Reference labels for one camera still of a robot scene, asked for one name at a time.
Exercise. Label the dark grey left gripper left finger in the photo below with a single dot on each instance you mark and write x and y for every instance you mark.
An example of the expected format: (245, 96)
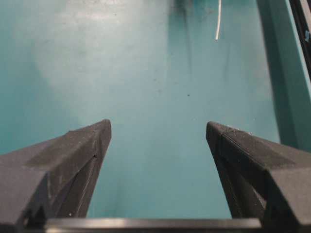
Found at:
(54, 178)

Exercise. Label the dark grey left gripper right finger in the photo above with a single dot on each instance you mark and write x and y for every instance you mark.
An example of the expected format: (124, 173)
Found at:
(262, 179)

